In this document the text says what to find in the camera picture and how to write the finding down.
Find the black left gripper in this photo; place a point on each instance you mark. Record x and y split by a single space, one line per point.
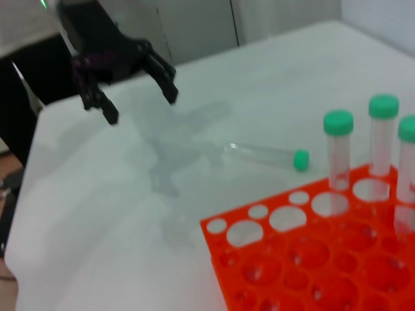
103 42

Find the clear tube with green cap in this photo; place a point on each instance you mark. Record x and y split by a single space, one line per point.
338 123
259 155
384 107
408 129

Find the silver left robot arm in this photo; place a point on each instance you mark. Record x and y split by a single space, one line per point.
61 26

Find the orange test tube rack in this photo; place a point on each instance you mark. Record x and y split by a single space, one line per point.
311 259

